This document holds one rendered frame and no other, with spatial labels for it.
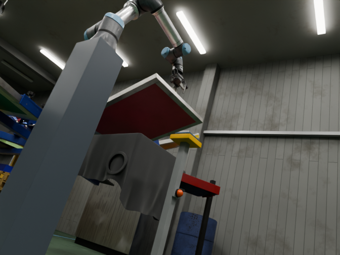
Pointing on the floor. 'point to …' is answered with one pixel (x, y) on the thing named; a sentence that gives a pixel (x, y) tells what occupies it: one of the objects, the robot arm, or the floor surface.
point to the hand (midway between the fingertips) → (179, 94)
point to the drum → (193, 235)
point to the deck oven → (114, 224)
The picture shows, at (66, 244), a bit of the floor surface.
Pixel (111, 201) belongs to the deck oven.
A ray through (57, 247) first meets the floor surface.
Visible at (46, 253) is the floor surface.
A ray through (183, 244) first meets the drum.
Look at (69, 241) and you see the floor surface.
